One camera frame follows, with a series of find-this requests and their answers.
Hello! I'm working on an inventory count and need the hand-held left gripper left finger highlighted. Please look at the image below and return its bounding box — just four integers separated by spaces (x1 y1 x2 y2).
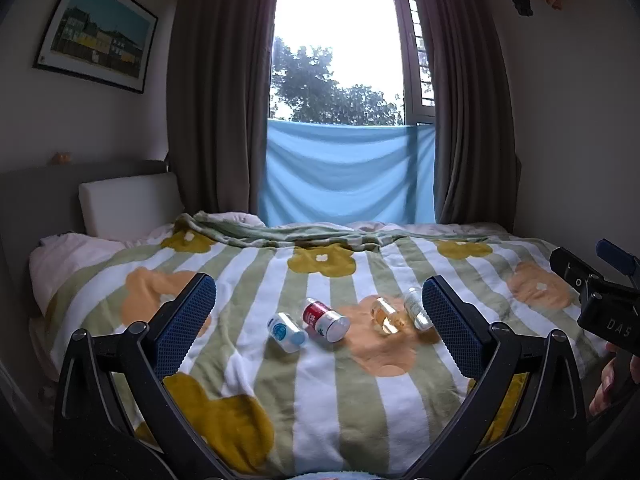
52 272 228 480

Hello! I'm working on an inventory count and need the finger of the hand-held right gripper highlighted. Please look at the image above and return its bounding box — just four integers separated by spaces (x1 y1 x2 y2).
595 238 640 282
549 246 603 291

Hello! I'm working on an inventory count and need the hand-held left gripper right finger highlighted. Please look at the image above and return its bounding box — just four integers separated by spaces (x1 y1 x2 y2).
410 275 588 480

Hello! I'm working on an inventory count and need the person's right hand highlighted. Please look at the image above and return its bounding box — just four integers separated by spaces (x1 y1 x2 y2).
589 342 640 418

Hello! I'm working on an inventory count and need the clear small bottle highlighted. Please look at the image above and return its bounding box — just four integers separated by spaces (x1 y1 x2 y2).
403 287 435 331

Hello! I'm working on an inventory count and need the amber small bottle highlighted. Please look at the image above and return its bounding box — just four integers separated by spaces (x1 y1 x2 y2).
371 296 407 336

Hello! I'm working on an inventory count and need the white blue small bottle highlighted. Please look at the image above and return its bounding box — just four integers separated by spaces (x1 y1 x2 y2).
266 312 309 354

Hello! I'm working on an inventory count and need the white cushion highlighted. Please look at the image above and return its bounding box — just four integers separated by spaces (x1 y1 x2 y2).
78 172 187 239

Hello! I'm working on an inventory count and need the striped floral blanket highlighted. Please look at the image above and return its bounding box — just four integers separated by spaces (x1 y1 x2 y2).
47 211 608 479

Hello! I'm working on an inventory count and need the pink bed sheet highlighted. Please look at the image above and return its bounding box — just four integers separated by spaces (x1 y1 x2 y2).
28 232 153 376

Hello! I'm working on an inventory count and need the brown curtain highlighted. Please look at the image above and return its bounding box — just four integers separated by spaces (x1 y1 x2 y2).
166 0 282 227
416 0 524 234

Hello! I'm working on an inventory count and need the light blue cloth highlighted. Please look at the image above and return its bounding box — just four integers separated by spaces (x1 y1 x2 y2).
257 119 437 227

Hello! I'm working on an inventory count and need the grey headboard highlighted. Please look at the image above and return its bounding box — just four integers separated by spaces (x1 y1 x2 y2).
0 159 172 321

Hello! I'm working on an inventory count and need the tree outside window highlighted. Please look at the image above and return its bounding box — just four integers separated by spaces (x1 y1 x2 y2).
271 36 405 127

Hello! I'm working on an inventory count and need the white window frame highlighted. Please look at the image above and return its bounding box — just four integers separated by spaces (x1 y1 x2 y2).
391 0 437 126

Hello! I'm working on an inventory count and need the framed wall picture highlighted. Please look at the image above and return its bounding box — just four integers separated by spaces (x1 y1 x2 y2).
32 0 160 95

